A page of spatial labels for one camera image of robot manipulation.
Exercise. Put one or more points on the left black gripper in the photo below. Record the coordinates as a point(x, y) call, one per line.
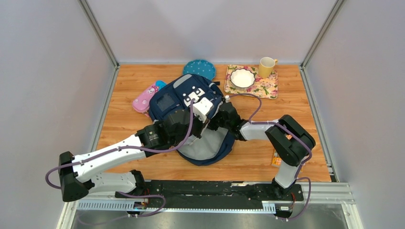
point(200, 124)

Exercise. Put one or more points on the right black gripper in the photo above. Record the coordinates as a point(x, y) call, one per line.
point(211, 125)

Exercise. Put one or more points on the navy blue student backpack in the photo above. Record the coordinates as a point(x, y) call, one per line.
point(213, 145)

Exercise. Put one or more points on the pink cartoon pencil case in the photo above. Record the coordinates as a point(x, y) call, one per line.
point(141, 103)

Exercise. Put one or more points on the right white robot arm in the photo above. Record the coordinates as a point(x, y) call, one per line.
point(290, 140)

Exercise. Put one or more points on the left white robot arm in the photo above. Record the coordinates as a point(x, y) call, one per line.
point(84, 174)

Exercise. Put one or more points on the white scalloped bowl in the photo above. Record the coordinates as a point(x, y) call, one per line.
point(242, 78)

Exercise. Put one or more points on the floral rectangular tray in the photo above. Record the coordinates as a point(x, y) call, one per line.
point(266, 88)

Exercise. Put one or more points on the blue polka dot plate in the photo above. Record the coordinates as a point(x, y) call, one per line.
point(200, 67)

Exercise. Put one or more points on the orange Treehouse book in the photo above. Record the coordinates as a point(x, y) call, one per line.
point(276, 159)

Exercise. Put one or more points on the yellow ceramic mug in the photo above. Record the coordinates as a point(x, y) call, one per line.
point(266, 66)

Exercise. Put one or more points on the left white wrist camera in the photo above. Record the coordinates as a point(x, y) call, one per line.
point(201, 109)

